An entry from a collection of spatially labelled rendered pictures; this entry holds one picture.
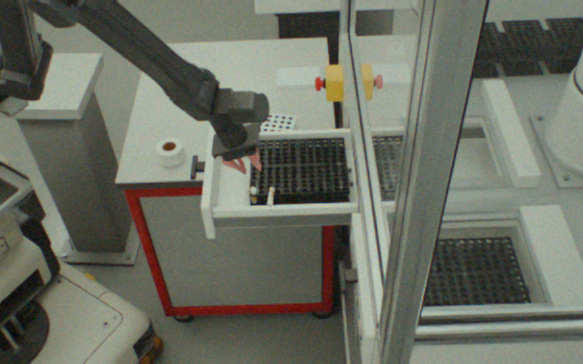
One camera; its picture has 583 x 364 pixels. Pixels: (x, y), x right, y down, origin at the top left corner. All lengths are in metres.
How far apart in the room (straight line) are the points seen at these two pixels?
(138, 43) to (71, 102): 0.98
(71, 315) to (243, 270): 0.54
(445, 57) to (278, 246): 1.33
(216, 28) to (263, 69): 1.65
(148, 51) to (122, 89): 2.24
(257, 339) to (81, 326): 0.59
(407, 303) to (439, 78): 0.40
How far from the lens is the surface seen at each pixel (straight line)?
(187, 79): 1.12
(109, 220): 2.37
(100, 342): 1.99
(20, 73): 1.23
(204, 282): 2.04
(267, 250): 1.89
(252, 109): 1.17
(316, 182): 1.42
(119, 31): 0.99
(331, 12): 2.18
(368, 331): 1.16
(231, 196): 1.49
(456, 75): 0.62
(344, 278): 1.24
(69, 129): 2.08
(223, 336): 2.24
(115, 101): 3.21
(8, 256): 1.57
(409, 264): 0.83
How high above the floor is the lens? 1.93
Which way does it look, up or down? 47 degrees down
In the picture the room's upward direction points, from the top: 3 degrees counter-clockwise
